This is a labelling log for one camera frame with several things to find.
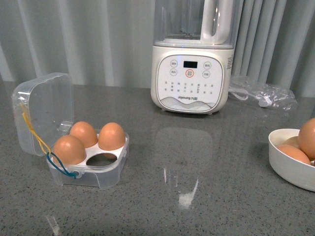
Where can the clear plastic egg box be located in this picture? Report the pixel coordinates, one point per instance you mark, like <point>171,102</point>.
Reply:
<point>49,102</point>

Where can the brown egg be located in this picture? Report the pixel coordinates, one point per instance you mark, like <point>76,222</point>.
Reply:
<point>306,138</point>
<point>292,141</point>
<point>111,137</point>
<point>70,150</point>
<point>294,153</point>
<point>85,133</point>

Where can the brown egg in bowl back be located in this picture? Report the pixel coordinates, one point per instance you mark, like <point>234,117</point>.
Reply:
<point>292,141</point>

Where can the brown egg in bowl front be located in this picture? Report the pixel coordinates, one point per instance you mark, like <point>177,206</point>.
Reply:
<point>294,153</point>

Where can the white Joyoung blender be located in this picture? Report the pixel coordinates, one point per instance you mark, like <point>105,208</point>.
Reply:
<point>193,50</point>

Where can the blue rubber band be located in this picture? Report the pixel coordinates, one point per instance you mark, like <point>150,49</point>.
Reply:
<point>60,167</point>

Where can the clear plastic bag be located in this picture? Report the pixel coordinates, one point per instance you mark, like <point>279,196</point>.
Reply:
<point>252,92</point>

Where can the yellow rubber band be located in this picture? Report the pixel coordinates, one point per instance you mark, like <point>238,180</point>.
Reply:
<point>44,147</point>

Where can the white round bowl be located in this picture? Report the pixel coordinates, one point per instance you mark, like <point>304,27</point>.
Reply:
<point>293,171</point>

